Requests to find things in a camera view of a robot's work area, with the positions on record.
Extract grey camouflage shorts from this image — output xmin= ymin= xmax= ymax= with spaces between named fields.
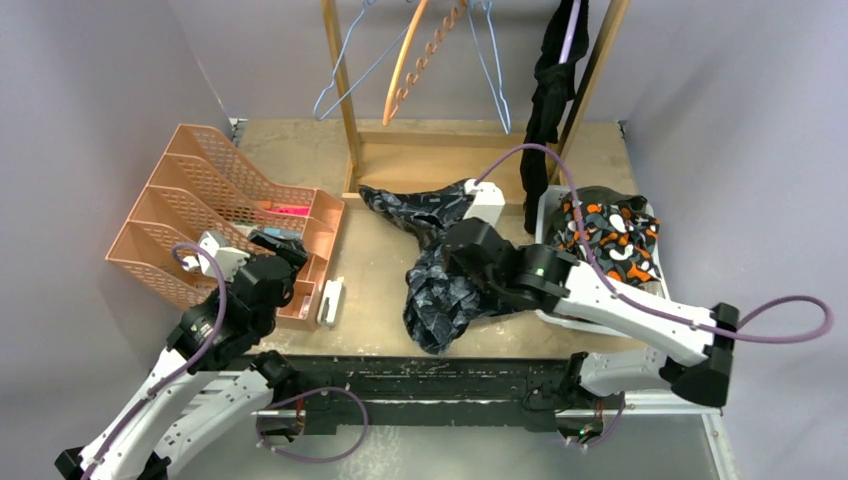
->
xmin=358 ymin=180 xmax=517 ymax=355

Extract white stapler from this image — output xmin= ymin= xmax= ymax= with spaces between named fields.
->
xmin=317 ymin=277 xmax=344 ymax=328

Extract peach plastic file organizer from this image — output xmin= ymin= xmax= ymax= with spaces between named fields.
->
xmin=106 ymin=124 xmax=345 ymax=331

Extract olive green shorts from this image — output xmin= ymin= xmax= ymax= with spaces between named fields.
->
xmin=576 ymin=185 xmax=649 ymax=211

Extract orange camouflage shorts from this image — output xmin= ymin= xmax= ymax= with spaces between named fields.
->
xmin=547 ymin=196 xmax=661 ymax=287

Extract orange hanger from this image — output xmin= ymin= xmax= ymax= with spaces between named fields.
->
xmin=381 ymin=0 xmax=470 ymax=126

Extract blue wire hanger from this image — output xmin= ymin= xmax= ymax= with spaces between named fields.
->
xmin=312 ymin=1 xmax=414 ymax=121

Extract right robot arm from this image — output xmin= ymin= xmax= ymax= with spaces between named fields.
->
xmin=443 ymin=179 xmax=739 ymax=408

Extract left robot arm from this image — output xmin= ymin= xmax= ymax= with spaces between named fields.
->
xmin=55 ymin=230 xmax=308 ymax=479

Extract purple hanger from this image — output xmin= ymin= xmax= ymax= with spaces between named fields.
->
xmin=558 ymin=0 xmax=582 ymax=65

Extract blue marker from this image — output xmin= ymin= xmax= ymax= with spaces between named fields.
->
xmin=263 ymin=227 xmax=302 ymax=239

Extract pink highlighter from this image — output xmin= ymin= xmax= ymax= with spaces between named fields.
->
xmin=268 ymin=206 xmax=310 ymax=216

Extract white plastic basket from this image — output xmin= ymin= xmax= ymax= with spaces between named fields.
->
xmin=535 ymin=186 xmax=668 ymax=338

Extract wooden clothes rack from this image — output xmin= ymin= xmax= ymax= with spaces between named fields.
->
xmin=337 ymin=1 xmax=630 ymax=215

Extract black garment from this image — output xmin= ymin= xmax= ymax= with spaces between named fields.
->
xmin=520 ymin=1 xmax=590 ymax=235

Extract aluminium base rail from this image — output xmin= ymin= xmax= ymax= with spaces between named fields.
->
xmin=135 ymin=354 xmax=723 ymax=439

